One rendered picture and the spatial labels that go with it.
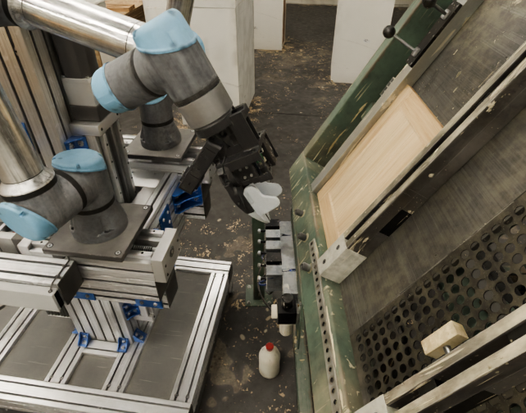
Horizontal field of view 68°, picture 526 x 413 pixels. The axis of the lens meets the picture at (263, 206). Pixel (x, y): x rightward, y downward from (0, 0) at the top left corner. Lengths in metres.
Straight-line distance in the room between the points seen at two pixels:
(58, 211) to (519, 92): 1.00
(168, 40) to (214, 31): 2.95
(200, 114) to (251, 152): 0.09
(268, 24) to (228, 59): 2.68
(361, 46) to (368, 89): 3.38
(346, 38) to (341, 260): 4.01
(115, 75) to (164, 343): 1.44
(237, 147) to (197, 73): 0.13
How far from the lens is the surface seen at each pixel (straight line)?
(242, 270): 2.39
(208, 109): 0.57
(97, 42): 0.80
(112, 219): 1.12
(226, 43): 3.50
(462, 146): 0.97
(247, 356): 2.06
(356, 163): 1.35
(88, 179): 1.04
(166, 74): 0.57
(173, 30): 0.56
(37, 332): 2.14
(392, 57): 1.57
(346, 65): 5.02
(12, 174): 0.95
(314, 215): 1.36
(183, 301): 2.02
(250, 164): 0.60
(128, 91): 0.62
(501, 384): 0.75
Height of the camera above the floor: 1.76
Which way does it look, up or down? 38 degrees down
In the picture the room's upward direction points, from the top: straight up
